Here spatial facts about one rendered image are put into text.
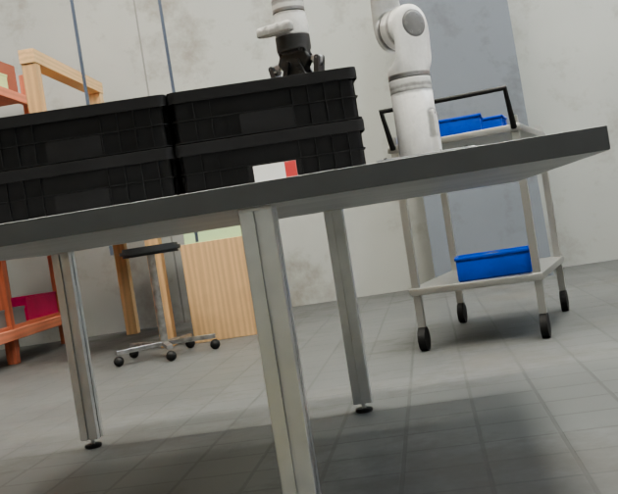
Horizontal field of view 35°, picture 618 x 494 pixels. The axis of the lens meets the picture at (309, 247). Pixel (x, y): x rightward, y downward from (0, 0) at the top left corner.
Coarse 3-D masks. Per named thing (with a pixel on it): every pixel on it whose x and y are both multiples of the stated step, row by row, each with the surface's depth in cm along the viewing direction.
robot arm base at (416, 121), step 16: (400, 80) 212; (416, 80) 212; (400, 96) 213; (416, 96) 212; (432, 96) 214; (400, 112) 213; (416, 112) 212; (432, 112) 212; (400, 128) 214; (416, 128) 212; (432, 128) 212; (400, 144) 215; (416, 144) 212; (432, 144) 212
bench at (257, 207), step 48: (528, 144) 160; (576, 144) 159; (192, 192) 167; (240, 192) 166; (288, 192) 165; (336, 192) 164; (384, 192) 204; (432, 192) 281; (0, 240) 171; (48, 240) 176; (96, 240) 232; (336, 240) 315; (288, 288) 176; (336, 288) 314; (288, 336) 171; (288, 384) 171; (96, 432) 325; (288, 432) 172; (288, 480) 171
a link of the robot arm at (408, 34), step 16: (384, 16) 215; (400, 16) 211; (416, 16) 212; (384, 32) 214; (400, 32) 211; (416, 32) 212; (400, 48) 211; (416, 48) 212; (400, 64) 211; (416, 64) 212
